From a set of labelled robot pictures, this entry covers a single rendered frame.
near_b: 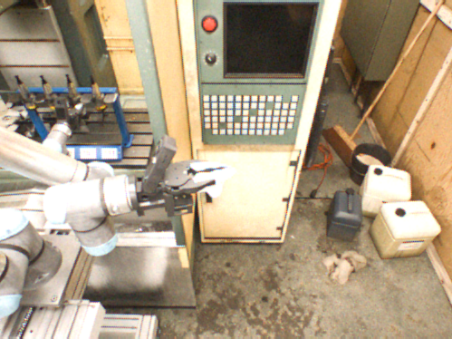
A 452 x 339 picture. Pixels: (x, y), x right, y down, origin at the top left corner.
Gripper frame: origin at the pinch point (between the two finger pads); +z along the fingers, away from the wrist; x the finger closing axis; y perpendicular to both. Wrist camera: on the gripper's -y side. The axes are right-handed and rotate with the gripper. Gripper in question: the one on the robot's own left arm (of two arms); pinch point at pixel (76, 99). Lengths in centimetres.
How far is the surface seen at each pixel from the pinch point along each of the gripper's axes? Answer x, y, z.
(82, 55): -19, 9, 60
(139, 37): 49, -54, -54
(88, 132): -7.1, 30.6, 12.3
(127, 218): 21, 51, -32
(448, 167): 219, 58, 19
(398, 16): 205, 5, 132
